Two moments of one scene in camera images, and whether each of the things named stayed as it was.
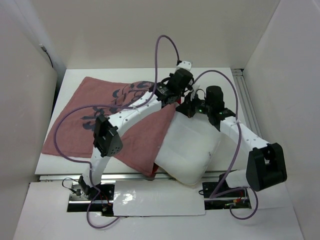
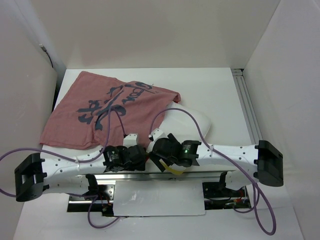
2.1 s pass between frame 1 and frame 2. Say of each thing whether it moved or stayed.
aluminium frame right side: stayed
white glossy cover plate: stayed
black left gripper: moved
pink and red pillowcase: moved
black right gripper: moved
